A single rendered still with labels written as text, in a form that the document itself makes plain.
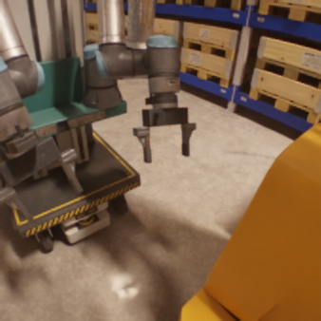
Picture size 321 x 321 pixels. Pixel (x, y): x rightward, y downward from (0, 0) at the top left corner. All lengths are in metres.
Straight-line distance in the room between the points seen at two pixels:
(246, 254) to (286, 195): 0.19
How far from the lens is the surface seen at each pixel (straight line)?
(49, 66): 1.13
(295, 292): 0.65
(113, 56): 0.76
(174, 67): 0.67
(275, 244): 0.61
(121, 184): 1.25
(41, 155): 0.54
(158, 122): 0.65
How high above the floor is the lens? 1.16
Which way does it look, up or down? 36 degrees down
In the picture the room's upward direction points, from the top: 4 degrees clockwise
